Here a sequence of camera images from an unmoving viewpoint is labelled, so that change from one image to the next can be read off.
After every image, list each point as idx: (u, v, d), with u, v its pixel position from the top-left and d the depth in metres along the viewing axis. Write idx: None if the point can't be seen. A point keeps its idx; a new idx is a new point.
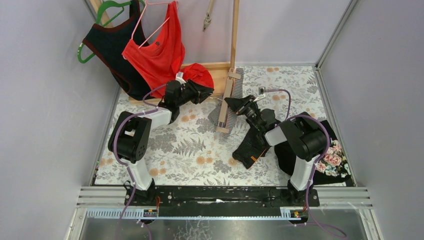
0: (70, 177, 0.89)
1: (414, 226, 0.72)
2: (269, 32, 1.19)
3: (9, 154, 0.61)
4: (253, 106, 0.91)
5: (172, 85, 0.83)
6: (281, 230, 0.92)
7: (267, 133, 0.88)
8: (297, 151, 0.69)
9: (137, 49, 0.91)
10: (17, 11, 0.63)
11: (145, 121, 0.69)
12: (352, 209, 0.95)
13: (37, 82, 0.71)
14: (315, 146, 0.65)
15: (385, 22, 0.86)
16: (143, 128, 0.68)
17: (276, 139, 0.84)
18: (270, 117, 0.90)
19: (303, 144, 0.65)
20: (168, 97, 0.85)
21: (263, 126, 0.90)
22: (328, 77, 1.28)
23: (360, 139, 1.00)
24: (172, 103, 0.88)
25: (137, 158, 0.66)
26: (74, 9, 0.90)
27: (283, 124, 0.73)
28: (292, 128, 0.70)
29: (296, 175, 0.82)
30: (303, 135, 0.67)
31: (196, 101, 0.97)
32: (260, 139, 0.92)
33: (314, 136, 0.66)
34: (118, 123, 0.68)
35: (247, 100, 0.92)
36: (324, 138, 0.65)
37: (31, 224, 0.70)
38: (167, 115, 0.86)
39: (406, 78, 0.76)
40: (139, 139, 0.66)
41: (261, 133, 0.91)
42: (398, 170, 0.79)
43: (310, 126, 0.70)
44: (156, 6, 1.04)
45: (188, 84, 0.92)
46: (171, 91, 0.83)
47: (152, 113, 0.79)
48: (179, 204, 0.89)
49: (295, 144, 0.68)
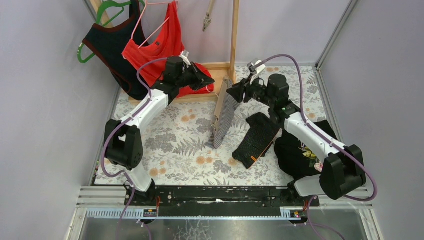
0: (70, 177, 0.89)
1: (414, 226, 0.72)
2: (269, 32, 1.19)
3: (10, 154, 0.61)
4: (256, 87, 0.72)
5: (176, 59, 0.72)
6: (281, 230, 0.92)
7: (290, 121, 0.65)
8: (325, 189, 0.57)
9: (137, 48, 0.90)
10: (17, 11, 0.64)
11: (134, 130, 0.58)
12: (352, 209, 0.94)
13: (37, 81, 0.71)
14: (349, 192, 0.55)
15: (385, 22, 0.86)
16: (132, 139, 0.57)
17: (301, 135, 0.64)
18: (280, 81, 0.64)
19: (340, 193, 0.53)
20: (167, 71, 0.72)
21: (275, 96, 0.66)
22: (329, 77, 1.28)
23: (359, 140, 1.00)
24: (172, 79, 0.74)
25: (132, 166, 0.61)
26: (75, 8, 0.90)
27: (328, 164, 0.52)
28: (339, 173, 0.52)
29: (302, 184, 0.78)
30: (345, 182, 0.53)
31: (195, 89, 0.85)
32: (273, 117, 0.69)
33: (354, 181, 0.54)
34: (107, 134, 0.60)
35: (243, 86, 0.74)
36: (364, 182, 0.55)
37: (32, 223, 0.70)
38: (163, 103, 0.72)
39: (405, 78, 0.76)
40: (130, 152, 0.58)
41: (273, 108, 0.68)
42: (397, 170, 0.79)
43: (352, 165, 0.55)
44: (156, 6, 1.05)
45: (192, 66, 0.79)
46: (173, 64, 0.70)
47: (141, 111, 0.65)
48: (179, 204, 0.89)
49: (328, 185, 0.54)
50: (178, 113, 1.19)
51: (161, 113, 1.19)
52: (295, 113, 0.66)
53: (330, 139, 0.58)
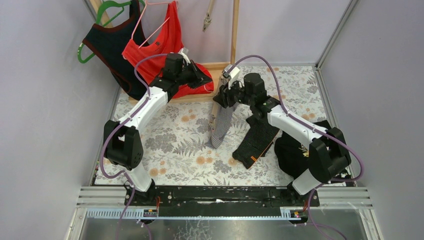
0: (70, 177, 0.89)
1: (413, 226, 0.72)
2: (269, 32, 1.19)
3: (10, 154, 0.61)
4: (236, 89, 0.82)
5: (175, 56, 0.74)
6: (281, 230, 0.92)
7: (272, 116, 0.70)
8: (315, 174, 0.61)
9: (137, 49, 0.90)
10: (17, 11, 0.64)
11: (133, 131, 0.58)
12: (352, 209, 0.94)
13: (37, 82, 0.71)
14: (336, 173, 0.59)
15: (385, 23, 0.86)
16: (131, 140, 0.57)
17: (286, 128, 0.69)
18: (254, 78, 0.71)
19: (329, 174, 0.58)
20: (166, 67, 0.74)
21: (252, 93, 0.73)
22: (329, 77, 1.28)
23: (359, 140, 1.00)
24: (171, 76, 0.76)
25: (132, 166, 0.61)
26: (74, 8, 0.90)
27: (313, 149, 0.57)
28: (324, 155, 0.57)
29: (300, 181, 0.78)
30: (332, 163, 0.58)
31: (193, 87, 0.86)
32: (257, 113, 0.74)
33: (340, 161, 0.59)
34: (106, 134, 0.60)
35: (222, 91, 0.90)
36: (350, 161, 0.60)
37: (32, 224, 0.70)
38: (162, 101, 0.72)
39: (405, 78, 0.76)
40: (130, 152, 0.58)
41: (254, 104, 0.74)
42: (398, 170, 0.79)
43: (336, 146, 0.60)
44: (156, 6, 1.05)
45: (192, 64, 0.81)
46: (173, 60, 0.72)
47: (140, 111, 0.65)
48: (179, 204, 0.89)
49: (317, 169, 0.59)
50: (178, 113, 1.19)
51: (161, 113, 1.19)
52: (276, 107, 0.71)
53: (313, 125, 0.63)
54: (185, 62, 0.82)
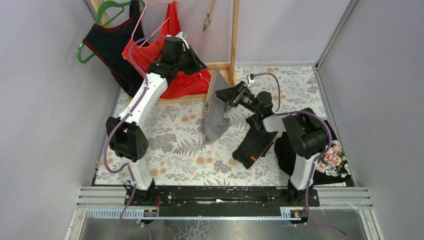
0: (70, 178, 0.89)
1: (413, 225, 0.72)
2: (269, 33, 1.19)
3: (10, 154, 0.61)
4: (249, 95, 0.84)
5: (174, 37, 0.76)
6: (281, 230, 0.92)
7: (266, 119, 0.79)
8: (297, 149, 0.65)
9: (137, 49, 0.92)
10: (17, 11, 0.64)
11: (134, 127, 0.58)
12: (352, 209, 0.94)
13: (37, 82, 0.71)
14: (315, 145, 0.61)
15: (385, 23, 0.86)
16: (133, 136, 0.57)
17: (275, 126, 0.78)
18: (266, 99, 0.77)
19: (303, 142, 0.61)
20: (166, 50, 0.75)
21: (261, 110, 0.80)
22: (329, 77, 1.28)
23: (360, 140, 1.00)
24: (170, 59, 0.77)
25: (139, 157, 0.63)
26: (74, 8, 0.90)
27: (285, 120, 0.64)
28: (294, 125, 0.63)
29: (296, 174, 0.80)
30: (307, 135, 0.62)
31: (189, 73, 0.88)
32: (258, 124, 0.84)
33: (316, 134, 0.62)
34: (109, 130, 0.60)
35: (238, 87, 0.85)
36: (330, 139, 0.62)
37: (32, 224, 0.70)
38: (160, 88, 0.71)
39: (405, 79, 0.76)
40: (134, 146, 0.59)
41: (258, 118, 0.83)
42: (397, 170, 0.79)
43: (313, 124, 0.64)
44: (156, 6, 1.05)
45: (190, 50, 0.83)
46: (173, 42, 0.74)
47: (139, 105, 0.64)
48: (179, 204, 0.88)
49: (294, 142, 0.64)
50: (178, 113, 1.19)
51: (161, 113, 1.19)
52: None
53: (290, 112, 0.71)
54: (184, 47, 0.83)
